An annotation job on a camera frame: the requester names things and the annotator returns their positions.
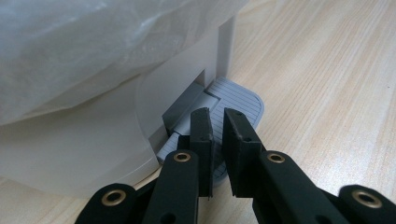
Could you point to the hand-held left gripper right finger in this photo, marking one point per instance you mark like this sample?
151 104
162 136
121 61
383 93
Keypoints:
241 149

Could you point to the white pedal trash can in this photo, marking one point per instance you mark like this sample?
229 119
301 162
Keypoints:
174 84

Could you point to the white plastic trash bag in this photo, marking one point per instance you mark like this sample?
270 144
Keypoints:
62 46

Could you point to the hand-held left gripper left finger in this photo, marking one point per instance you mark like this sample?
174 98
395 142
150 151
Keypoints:
202 140

